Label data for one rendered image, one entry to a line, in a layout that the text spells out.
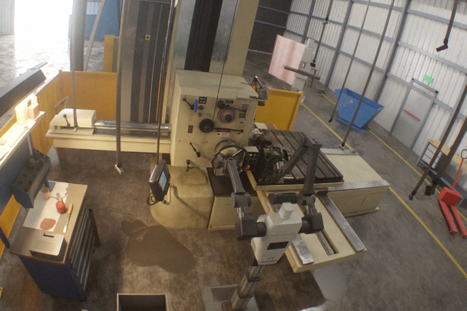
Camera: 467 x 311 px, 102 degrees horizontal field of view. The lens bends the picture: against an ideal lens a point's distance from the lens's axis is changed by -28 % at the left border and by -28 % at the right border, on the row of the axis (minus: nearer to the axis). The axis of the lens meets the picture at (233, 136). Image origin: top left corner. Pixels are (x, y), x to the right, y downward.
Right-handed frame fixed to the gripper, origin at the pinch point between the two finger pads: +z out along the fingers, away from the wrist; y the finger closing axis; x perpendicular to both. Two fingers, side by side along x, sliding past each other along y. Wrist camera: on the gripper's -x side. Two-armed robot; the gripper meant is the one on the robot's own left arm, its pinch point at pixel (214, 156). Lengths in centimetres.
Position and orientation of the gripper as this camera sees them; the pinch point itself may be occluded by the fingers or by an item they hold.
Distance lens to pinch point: 244.8
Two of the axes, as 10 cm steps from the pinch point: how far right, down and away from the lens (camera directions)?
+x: -4.9, 8.0, 3.4
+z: -2.5, -5.0, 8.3
